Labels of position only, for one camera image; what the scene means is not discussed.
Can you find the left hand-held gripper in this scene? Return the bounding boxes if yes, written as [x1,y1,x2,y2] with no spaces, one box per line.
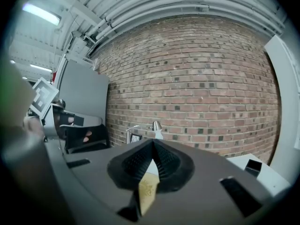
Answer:
[30,77,111,155]

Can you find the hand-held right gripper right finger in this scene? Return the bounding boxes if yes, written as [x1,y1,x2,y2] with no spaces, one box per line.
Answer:
[142,138,279,225]

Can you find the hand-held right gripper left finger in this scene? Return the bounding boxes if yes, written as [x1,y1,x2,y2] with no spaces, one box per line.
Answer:
[44,139,155,225]

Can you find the beige book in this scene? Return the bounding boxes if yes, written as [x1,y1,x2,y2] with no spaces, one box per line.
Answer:
[137,172,160,217]

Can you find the person's left forearm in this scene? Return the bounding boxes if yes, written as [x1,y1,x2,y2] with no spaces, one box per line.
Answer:
[22,115,45,141]

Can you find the person's left hand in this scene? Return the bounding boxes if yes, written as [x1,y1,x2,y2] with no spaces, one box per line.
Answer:
[67,117,93,143]

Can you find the white refrigerator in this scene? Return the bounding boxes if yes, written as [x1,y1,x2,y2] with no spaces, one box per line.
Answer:
[52,59,110,148]

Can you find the black square box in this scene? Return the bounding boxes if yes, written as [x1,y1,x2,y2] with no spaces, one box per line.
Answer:
[244,158,263,178]

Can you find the silver desk lamp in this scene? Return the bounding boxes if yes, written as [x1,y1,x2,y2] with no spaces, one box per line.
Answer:
[126,120,164,145]

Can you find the white desk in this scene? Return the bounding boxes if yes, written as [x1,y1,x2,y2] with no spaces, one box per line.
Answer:
[146,153,290,196]

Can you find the white bookcase cabinet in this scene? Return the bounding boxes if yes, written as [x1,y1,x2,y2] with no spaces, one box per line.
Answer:
[264,35,298,173]

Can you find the white ceiling pipes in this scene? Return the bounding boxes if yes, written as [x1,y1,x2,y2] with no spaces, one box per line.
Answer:
[83,0,285,47]

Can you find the black picture frame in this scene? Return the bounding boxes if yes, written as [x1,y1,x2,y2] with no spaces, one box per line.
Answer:
[130,133,143,144]

